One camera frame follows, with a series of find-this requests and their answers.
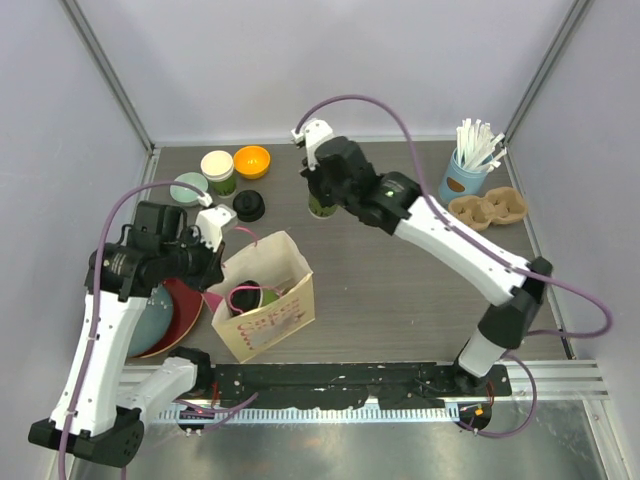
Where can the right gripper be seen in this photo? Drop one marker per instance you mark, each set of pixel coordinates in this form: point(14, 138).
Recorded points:
point(312, 177)

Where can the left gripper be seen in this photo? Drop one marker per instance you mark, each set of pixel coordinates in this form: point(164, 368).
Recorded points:
point(212, 271)

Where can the green paper cup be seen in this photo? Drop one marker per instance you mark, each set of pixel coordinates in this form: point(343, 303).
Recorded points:
point(318, 210)
point(268, 296)

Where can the kraft pink paper bag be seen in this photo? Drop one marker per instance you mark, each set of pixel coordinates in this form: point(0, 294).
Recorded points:
point(273, 262)

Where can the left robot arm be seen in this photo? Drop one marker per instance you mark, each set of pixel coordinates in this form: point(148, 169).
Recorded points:
point(92, 420)

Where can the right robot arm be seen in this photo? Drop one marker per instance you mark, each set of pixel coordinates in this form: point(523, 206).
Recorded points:
point(508, 282)

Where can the red round tray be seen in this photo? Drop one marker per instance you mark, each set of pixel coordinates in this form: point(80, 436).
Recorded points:
point(187, 306)

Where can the pale green bowl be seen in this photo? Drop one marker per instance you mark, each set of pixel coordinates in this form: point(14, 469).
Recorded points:
point(186, 196)

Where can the blue-grey ceramic plate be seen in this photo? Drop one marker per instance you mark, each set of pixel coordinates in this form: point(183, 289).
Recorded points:
point(153, 323)

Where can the orange bowl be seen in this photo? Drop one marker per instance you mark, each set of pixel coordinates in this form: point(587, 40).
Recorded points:
point(252, 162)

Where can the blue straw holder can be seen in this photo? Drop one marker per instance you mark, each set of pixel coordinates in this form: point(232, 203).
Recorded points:
point(458, 182)

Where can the bundle of white straws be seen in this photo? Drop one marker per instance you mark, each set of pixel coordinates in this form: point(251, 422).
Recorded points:
point(478, 148)

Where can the brown cardboard cup carrier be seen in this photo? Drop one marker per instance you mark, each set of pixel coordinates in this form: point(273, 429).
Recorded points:
point(499, 206)

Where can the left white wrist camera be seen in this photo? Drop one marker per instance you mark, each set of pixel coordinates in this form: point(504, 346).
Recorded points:
point(213, 223)

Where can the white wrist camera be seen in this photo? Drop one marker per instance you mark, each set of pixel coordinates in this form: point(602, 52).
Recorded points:
point(312, 135)
point(213, 223)

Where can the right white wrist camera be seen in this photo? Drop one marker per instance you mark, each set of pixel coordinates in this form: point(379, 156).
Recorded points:
point(312, 135)

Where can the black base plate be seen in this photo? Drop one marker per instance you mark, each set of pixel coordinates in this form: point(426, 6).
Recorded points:
point(339, 386)

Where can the aluminium frame rail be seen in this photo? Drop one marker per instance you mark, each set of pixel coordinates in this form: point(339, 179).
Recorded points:
point(537, 380)

